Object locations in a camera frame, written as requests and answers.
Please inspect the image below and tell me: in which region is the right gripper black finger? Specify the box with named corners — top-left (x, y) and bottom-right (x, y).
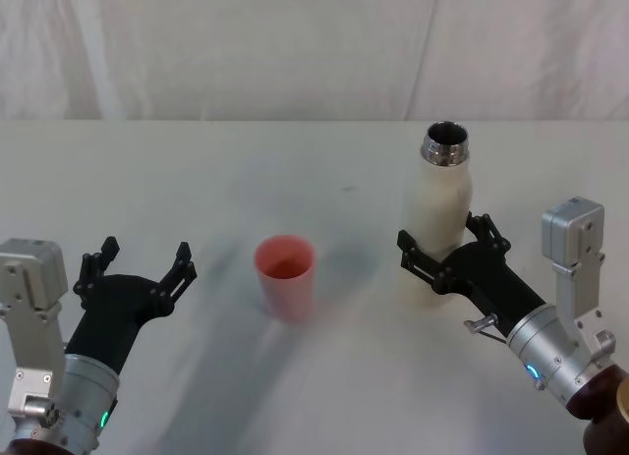
top-left (396, 229), bottom-right (446, 292)
top-left (464, 211), bottom-right (512, 255)

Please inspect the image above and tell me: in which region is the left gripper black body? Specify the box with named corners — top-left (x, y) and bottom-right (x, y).
top-left (64, 273), bottom-right (174, 375)

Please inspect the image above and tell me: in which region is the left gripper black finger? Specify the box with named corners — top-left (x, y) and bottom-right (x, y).
top-left (73, 236), bottom-right (121, 298)
top-left (150, 241), bottom-right (199, 308)

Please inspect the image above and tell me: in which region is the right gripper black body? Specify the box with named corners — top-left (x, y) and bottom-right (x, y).
top-left (431, 242), bottom-right (547, 335)

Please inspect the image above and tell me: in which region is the cream vacuum bottle steel neck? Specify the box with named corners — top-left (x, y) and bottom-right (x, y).
top-left (399, 121), bottom-right (475, 310)

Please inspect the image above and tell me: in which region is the pink plastic cup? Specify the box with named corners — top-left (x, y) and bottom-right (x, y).
top-left (253, 234), bottom-right (316, 323)

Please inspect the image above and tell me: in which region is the white table cloth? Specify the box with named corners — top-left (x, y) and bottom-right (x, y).
top-left (0, 117), bottom-right (629, 455)

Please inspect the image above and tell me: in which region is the white draped backdrop cloth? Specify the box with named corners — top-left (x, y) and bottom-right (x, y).
top-left (0, 0), bottom-right (629, 123)

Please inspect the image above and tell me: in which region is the thin dark cable silver plug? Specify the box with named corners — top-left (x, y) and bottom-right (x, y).
top-left (463, 314), bottom-right (510, 347)

